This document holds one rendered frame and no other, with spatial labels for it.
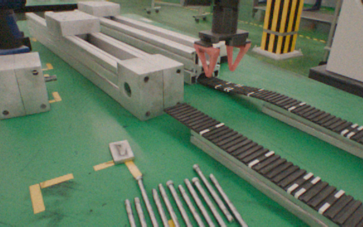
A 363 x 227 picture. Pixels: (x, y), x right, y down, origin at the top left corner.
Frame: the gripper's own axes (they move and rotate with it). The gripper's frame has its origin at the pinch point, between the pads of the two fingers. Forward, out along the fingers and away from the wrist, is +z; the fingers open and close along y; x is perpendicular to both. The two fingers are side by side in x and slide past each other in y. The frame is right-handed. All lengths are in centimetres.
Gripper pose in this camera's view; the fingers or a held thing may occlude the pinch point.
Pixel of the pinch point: (220, 70)
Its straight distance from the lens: 69.2
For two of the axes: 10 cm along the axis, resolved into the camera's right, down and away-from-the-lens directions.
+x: 6.2, 3.8, -6.9
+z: -0.3, 8.9, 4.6
